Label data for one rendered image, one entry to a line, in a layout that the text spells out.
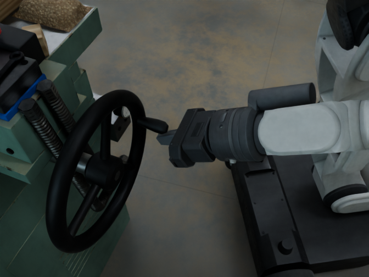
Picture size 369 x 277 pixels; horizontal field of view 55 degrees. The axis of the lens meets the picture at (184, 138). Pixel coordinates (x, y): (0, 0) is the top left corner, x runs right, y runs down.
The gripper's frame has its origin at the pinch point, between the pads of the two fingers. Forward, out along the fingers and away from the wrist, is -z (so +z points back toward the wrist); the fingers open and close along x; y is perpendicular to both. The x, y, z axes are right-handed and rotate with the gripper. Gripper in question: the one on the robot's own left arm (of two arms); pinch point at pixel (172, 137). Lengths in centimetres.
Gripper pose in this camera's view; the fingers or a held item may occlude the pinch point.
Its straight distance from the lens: 66.6
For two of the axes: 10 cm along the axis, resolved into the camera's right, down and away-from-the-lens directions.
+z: 8.0, -0.4, -6.0
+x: 3.6, -7.6, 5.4
